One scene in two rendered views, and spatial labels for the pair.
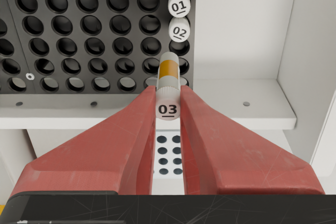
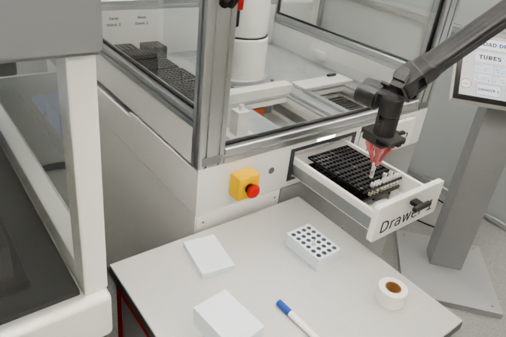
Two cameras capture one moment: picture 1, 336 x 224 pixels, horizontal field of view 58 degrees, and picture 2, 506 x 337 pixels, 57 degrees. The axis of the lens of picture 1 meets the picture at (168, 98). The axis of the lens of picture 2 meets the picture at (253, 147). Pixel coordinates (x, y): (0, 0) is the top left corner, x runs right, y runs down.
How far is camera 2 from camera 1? 1.33 m
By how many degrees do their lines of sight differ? 85
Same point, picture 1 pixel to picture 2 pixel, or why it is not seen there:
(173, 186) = (278, 262)
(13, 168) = (248, 201)
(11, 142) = (257, 203)
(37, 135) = (264, 211)
